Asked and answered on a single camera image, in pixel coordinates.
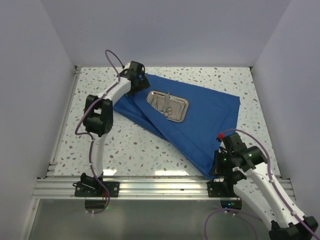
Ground aluminium front rail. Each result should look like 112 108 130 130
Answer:
32 176 296 200

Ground steel forceps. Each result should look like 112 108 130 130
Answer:
150 95 158 111

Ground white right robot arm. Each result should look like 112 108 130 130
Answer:
207 129 319 240

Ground steel instrument tray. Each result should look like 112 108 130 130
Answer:
146 90 189 123

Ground blue surgical cloth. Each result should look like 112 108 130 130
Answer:
113 74 240 179

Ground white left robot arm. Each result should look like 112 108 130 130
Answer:
75 61 150 197

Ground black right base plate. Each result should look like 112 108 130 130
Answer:
206 181 236 198

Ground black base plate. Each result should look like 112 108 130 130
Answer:
72 181 120 198
206 181 236 198

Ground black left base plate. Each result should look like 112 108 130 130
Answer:
72 181 120 198

